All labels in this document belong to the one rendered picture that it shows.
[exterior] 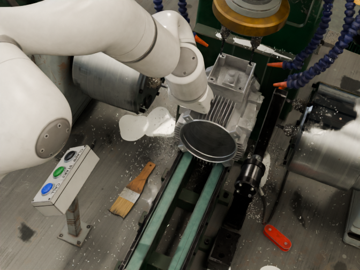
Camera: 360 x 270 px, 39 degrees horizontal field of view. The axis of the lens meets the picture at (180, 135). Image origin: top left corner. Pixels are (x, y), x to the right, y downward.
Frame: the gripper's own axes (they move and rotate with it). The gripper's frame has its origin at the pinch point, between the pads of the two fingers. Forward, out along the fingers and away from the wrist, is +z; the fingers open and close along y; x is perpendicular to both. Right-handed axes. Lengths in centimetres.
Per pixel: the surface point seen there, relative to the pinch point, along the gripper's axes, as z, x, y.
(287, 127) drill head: 5.5, 3.7, 23.9
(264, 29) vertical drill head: -15.3, 18.2, 11.1
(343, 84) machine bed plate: 56, 37, 38
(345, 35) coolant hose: -20.2, 20.4, 27.9
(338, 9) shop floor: 210, 141, 34
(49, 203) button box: -17.3, -35.1, -18.2
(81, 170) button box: -11.2, -25.8, -16.6
